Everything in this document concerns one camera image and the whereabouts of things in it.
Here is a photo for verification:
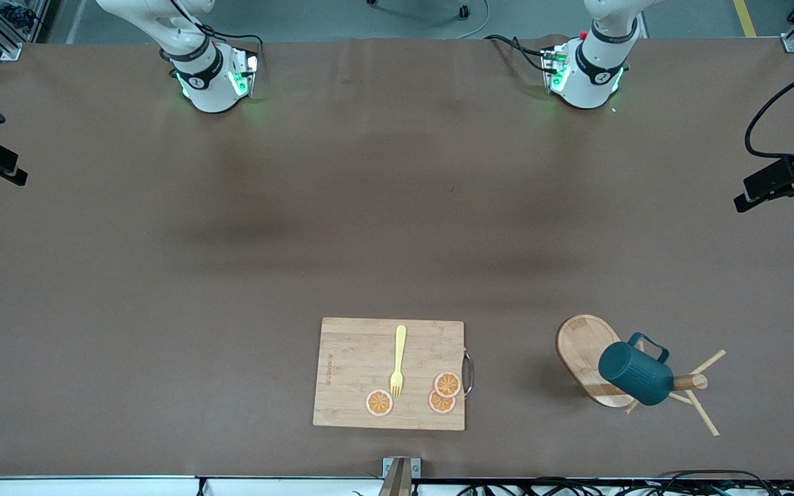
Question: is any yellow plastic fork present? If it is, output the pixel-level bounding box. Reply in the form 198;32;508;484
389;325;407;399

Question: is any black cable bundle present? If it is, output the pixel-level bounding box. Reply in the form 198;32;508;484
352;471;794;496

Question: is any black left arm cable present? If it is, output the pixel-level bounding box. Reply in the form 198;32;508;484
744;61;794;166

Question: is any wooden cup rack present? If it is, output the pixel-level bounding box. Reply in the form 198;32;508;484
556;314;727;437

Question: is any black base cable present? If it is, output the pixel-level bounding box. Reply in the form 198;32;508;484
484;34;558;74
190;10;265;70

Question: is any teal cup with yellow inside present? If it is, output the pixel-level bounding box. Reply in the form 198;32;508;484
598;333;675;406

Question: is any black right base cable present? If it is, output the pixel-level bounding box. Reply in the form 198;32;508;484
190;10;265;70

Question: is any bamboo cutting board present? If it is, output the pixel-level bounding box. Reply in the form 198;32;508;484
312;317;474;432

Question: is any black left base cable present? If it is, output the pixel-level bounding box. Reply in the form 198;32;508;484
484;34;558;74

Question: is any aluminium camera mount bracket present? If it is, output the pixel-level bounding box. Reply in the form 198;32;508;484
378;457;422;496

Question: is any grey floor cable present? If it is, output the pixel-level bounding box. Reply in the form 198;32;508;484
368;0;491;39

